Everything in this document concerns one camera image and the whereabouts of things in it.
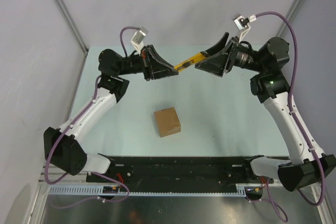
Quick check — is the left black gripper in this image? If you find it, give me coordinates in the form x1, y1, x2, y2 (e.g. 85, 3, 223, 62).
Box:
117, 45, 179, 82

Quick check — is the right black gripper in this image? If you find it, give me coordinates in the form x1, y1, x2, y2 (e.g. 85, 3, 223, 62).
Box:
195, 32, 267, 77

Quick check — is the brown cardboard express box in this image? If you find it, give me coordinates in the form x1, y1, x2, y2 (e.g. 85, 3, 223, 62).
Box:
154, 107, 181, 137

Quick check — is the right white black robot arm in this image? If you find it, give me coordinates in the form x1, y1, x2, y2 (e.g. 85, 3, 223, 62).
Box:
195, 33, 335, 191

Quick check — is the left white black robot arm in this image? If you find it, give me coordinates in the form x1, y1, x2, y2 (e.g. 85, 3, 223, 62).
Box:
44, 45, 179, 182

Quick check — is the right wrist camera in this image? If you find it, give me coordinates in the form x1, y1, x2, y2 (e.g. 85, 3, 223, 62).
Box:
233, 14, 257, 42

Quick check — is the right aluminium side rail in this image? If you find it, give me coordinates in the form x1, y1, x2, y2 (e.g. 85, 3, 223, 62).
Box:
267, 47, 303, 156

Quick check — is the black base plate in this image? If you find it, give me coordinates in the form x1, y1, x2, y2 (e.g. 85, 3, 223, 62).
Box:
86, 156, 274, 196

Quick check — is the left aluminium corner post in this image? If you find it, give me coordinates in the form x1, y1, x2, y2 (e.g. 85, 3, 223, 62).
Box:
38, 0, 89, 56

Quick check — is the grey slotted cable duct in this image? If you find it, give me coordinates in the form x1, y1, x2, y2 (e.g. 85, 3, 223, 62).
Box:
48, 183, 266, 198

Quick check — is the aluminium front rail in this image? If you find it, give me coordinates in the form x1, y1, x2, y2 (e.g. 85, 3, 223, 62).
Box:
38, 164, 322, 185

